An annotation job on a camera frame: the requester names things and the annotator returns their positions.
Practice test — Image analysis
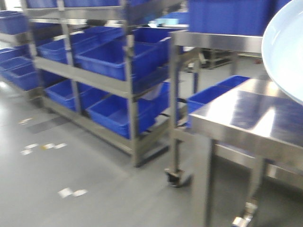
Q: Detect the light blue plate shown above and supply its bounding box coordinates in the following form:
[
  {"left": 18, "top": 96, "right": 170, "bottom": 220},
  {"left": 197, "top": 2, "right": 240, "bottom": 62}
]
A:
[{"left": 261, "top": 0, "right": 303, "bottom": 104}]

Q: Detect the blue bin bottom shelf front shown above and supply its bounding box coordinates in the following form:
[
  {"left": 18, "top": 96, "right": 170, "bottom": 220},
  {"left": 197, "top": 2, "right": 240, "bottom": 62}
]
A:
[{"left": 86, "top": 92, "right": 169, "bottom": 139}]

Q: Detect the blue bin shelf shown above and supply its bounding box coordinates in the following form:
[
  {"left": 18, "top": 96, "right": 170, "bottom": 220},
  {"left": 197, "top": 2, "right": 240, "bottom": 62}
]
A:
[
  {"left": 86, "top": 92, "right": 169, "bottom": 139},
  {"left": 75, "top": 40, "right": 169, "bottom": 81},
  {"left": 36, "top": 33, "right": 100, "bottom": 65},
  {"left": 45, "top": 79, "right": 109, "bottom": 111}
]

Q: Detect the blue bin middle shelf front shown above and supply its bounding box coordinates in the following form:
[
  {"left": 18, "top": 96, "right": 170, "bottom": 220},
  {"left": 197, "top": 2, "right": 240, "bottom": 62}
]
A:
[{"left": 75, "top": 40, "right": 169, "bottom": 81}]

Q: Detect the blue bin bottom shelf back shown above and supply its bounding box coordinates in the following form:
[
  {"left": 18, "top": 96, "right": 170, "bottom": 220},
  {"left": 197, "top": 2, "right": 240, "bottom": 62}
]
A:
[{"left": 45, "top": 79, "right": 109, "bottom": 111}]

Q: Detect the blue bin middle shelf back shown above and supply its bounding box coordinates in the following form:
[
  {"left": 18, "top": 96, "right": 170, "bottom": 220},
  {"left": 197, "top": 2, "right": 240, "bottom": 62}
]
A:
[{"left": 36, "top": 33, "right": 100, "bottom": 65}]

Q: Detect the blue bin under table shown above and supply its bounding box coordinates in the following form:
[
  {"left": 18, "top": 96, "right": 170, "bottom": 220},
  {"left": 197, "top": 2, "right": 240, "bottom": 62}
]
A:
[{"left": 186, "top": 75, "right": 250, "bottom": 129}]

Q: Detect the black caster wheel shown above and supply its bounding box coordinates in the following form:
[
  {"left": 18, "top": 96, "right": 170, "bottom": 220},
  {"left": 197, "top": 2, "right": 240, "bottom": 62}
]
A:
[{"left": 164, "top": 168, "right": 192, "bottom": 188}]

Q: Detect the stainless steel bin rack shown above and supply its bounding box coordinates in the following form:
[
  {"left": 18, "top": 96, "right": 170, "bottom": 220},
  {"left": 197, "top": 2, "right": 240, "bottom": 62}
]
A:
[{"left": 21, "top": 0, "right": 182, "bottom": 166}]

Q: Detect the blue plastic bin left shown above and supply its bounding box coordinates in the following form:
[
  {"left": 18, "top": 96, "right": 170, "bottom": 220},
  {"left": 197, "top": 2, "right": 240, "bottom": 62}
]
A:
[{"left": 187, "top": 0, "right": 275, "bottom": 36}]

